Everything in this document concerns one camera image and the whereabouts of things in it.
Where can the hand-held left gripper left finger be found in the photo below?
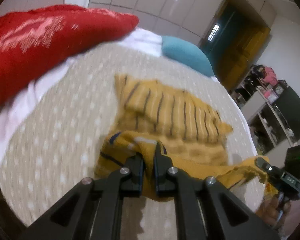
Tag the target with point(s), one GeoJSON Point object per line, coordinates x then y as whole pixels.
{"type": "Point", "coordinates": [140, 180]}

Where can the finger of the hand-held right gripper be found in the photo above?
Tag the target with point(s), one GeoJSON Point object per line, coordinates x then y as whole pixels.
{"type": "Point", "coordinates": [262, 164]}

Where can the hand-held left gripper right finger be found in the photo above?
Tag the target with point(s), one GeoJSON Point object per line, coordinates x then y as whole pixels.
{"type": "Point", "coordinates": [159, 180]}

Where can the yellow striped small shirt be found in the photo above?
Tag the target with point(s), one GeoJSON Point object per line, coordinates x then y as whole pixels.
{"type": "Point", "coordinates": [175, 110]}

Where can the person's right hand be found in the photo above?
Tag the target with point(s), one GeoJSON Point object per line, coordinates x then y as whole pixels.
{"type": "Point", "coordinates": [271, 211]}

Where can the cluttered white shelf unit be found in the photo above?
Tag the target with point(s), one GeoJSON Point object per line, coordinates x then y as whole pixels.
{"type": "Point", "coordinates": [262, 115]}

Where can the dark cabinet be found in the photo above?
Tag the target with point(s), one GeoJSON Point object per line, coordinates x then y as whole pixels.
{"type": "Point", "coordinates": [293, 112]}

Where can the pink cloth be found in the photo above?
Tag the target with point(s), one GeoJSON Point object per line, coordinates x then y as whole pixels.
{"type": "Point", "coordinates": [270, 75]}

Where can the yellow wooden door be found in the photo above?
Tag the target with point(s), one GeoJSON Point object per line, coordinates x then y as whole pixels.
{"type": "Point", "coordinates": [242, 55]}

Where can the teal pillow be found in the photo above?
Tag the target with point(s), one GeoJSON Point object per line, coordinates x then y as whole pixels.
{"type": "Point", "coordinates": [187, 53]}

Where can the white bed sheet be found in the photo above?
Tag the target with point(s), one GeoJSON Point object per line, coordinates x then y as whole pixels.
{"type": "Point", "coordinates": [15, 115]}

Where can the red pillow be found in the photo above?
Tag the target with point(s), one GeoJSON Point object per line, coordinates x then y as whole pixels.
{"type": "Point", "coordinates": [35, 52]}

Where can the glossy white wardrobe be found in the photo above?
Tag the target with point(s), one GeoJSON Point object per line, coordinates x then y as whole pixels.
{"type": "Point", "coordinates": [170, 5]}

